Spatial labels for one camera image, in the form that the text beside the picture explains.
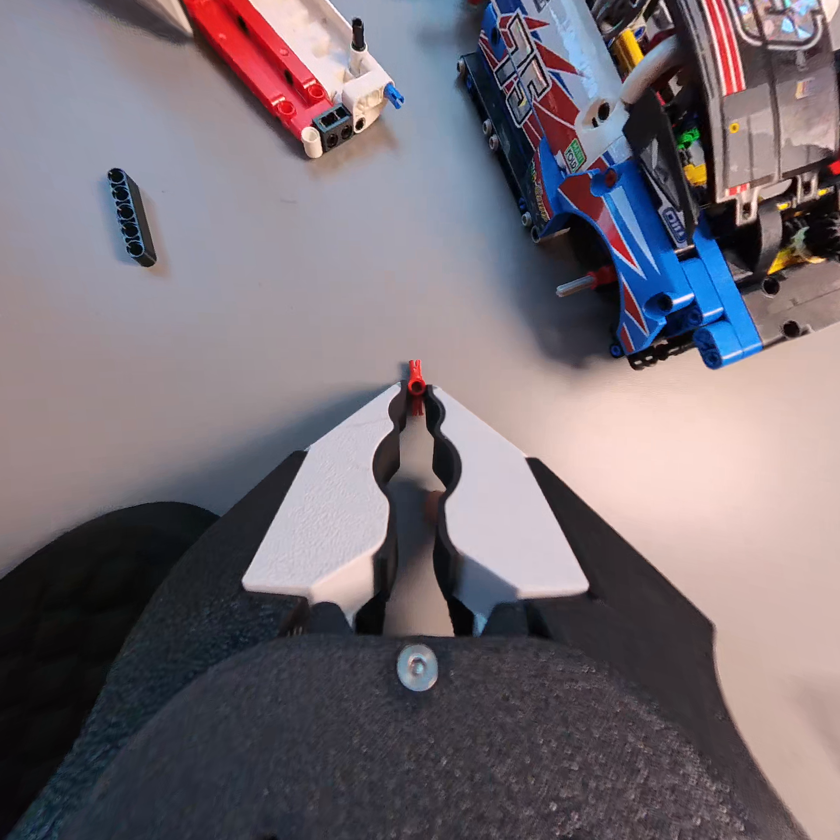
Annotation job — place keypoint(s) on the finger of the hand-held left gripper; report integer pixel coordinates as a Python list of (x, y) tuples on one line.
[(172, 12)]

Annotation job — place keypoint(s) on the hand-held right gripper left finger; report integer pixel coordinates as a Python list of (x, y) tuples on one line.
[(321, 525)]

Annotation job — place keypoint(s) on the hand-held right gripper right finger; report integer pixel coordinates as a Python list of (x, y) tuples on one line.
[(512, 525)]

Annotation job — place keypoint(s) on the white red lego assembly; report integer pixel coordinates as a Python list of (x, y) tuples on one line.
[(289, 72)]

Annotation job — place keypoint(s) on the small red lego pin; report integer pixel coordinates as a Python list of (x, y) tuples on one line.
[(415, 384)]

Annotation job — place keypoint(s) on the small white lego piece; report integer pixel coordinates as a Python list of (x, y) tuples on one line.
[(312, 143)]

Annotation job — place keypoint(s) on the blue white lego race car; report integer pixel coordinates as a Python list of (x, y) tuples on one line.
[(656, 164)]

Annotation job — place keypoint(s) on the person's right hand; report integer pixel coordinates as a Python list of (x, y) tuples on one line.
[(431, 506)]

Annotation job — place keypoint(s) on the black chair armrest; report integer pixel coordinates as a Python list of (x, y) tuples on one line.
[(72, 623)]

